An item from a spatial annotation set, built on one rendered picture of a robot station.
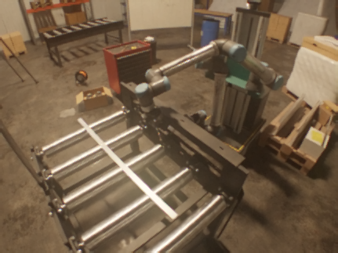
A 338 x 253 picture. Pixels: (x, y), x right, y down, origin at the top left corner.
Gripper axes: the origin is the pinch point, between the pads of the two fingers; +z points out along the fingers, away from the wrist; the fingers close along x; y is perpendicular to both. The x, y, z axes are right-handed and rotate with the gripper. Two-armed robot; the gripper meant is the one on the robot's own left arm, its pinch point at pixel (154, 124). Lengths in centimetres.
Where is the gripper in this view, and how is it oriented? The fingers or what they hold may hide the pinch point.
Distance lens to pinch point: 139.4
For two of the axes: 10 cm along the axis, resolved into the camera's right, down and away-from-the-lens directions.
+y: -6.5, -4.8, 5.9
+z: 2.0, 6.3, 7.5
